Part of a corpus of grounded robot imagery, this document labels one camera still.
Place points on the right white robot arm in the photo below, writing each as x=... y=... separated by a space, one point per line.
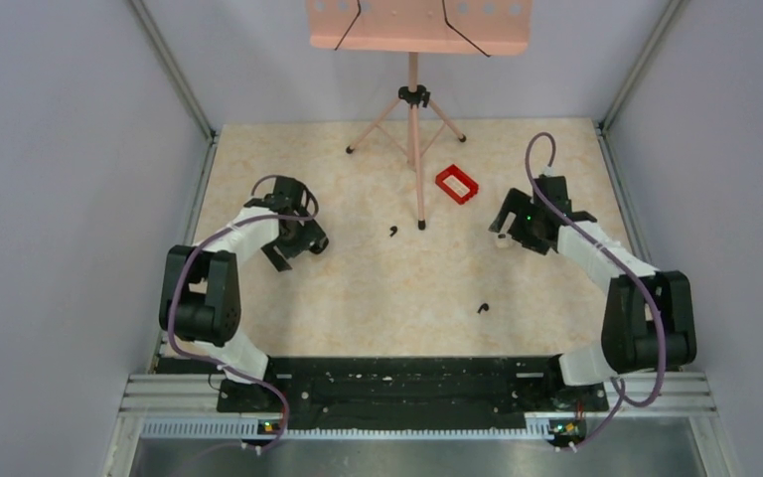
x=648 y=318

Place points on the pink music stand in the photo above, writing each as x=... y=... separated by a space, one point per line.
x=415 y=28

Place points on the red plastic box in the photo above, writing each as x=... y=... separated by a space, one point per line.
x=457 y=184

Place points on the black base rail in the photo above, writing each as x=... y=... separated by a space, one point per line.
x=410 y=394

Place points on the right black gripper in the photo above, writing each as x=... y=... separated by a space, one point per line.
x=520 y=203

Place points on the black earbud charging case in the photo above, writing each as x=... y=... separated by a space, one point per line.
x=319 y=244

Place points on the beige earbud charging case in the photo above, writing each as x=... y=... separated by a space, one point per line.
x=503 y=241

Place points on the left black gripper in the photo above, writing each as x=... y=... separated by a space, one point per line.
x=308 y=230

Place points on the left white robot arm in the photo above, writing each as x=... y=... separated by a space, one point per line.
x=200 y=305

